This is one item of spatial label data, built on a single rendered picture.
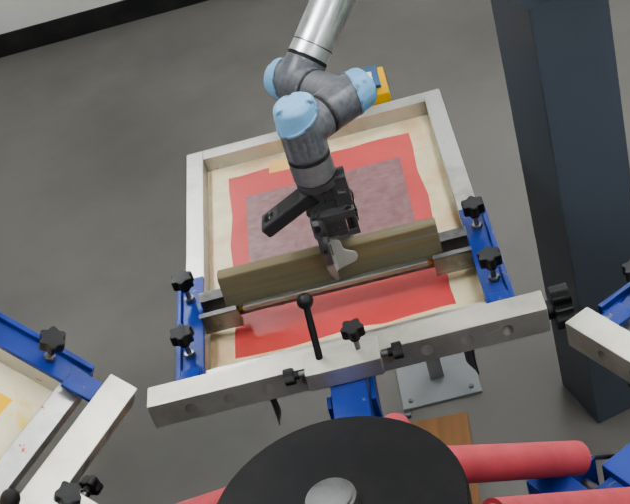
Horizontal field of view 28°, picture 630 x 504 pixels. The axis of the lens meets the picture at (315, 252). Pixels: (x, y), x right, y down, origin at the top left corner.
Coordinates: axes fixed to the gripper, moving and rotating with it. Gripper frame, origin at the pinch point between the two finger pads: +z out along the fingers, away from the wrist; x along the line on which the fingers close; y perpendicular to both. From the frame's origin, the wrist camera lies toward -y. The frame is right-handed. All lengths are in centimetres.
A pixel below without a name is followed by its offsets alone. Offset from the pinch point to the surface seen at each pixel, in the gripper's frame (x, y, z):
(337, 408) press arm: -37.3, -2.3, -0.9
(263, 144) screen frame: 57, -12, 5
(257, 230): 29.4, -15.1, 7.8
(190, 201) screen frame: 41, -28, 4
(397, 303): -4.8, 9.9, 7.9
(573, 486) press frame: -65, 29, -2
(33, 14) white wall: 368, -133, 88
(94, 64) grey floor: 332, -106, 104
